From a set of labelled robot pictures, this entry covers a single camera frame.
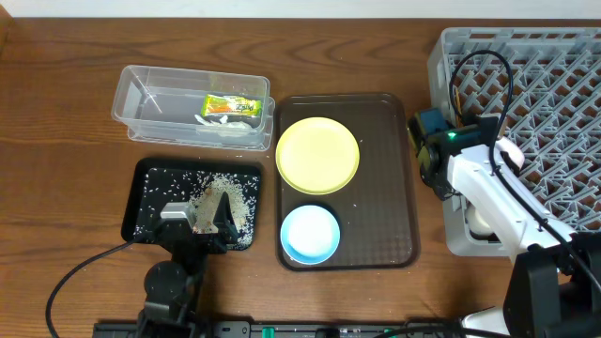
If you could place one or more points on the white tissue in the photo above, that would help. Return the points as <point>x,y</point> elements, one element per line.
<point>223,122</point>

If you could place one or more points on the wooden chopstick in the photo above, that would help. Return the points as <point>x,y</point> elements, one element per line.
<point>458,106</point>

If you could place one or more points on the green snack wrapper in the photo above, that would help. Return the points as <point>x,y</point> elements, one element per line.
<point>231,105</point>

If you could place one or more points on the clear plastic waste bin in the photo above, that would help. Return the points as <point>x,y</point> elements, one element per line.
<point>158,105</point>

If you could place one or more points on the black plastic waste tray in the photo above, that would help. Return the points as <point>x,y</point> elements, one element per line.
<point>200,186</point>

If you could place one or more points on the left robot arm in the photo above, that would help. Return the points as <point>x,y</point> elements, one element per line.
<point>173,286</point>

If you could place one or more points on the yellow round plate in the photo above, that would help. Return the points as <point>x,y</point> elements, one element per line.
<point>317,155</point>

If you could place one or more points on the grey plastic dishwasher rack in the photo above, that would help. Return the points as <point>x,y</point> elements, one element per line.
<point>554,117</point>

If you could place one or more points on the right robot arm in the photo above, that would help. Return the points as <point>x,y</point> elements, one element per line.
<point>554,290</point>

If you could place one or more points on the light blue bowl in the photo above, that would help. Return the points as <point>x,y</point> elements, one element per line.
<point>310,235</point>

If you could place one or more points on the white cup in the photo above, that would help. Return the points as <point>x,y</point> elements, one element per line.
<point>476,223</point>

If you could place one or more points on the brown serving tray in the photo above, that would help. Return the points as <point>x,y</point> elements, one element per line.
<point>376,210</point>

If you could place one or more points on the pink bowl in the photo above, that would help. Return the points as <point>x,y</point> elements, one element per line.
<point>512,155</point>

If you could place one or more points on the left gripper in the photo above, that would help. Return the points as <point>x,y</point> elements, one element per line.
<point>189,234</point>

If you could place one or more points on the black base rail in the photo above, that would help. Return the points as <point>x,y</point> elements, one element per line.
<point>244,329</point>

